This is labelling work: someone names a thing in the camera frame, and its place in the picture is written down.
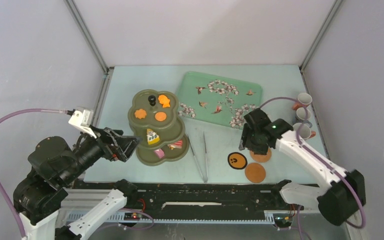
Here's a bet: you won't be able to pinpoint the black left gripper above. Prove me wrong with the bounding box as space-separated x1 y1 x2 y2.
60 121 144 184

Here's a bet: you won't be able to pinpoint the yellow smiley face coaster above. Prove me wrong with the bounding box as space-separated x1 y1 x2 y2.
227 152 248 170

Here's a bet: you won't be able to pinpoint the yellow toy cake slice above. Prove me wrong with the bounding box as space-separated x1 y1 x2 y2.
146 128 160 145

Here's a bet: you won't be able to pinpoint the pink toy cake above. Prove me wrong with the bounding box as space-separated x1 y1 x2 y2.
153 148 165 159

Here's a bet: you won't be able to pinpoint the green three-tier serving stand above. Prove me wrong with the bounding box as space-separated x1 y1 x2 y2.
128 89 190 167

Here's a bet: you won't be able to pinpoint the orange-handled cup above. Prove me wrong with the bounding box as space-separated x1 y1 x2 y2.
292 122 317 140

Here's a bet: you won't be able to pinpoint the red striped toy cake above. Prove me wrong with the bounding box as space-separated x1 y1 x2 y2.
167 139 183 150

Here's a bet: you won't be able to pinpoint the metal serving tongs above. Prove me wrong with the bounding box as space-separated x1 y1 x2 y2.
186 131 209 184

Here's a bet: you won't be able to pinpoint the orange toy fish pastry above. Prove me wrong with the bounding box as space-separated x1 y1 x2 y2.
158 94 171 108

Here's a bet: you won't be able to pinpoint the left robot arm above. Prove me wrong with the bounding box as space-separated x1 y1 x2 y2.
13 127 142 240

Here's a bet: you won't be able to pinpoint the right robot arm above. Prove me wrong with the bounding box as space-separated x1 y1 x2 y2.
239 108 367 226

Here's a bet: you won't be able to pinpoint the far round cork coaster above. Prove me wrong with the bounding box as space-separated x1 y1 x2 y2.
249 149 272 163

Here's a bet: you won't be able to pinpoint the round cork coaster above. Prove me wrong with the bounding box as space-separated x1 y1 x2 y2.
249 149 272 163
244 162 267 184

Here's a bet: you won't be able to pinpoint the near round cork coaster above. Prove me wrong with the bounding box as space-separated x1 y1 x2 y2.
244 162 267 184

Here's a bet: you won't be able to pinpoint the middle white cup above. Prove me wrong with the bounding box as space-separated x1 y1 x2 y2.
293 107 313 128

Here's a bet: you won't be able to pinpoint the green floral serving tray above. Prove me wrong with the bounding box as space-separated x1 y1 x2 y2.
175 71 263 129

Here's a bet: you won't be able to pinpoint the far orange cup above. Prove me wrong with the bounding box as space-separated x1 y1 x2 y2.
292 92 313 111

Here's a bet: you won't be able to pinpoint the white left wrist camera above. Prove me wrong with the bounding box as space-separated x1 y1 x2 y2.
68 108 97 139

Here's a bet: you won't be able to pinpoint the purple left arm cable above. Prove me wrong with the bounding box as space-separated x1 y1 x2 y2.
0 108 75 239

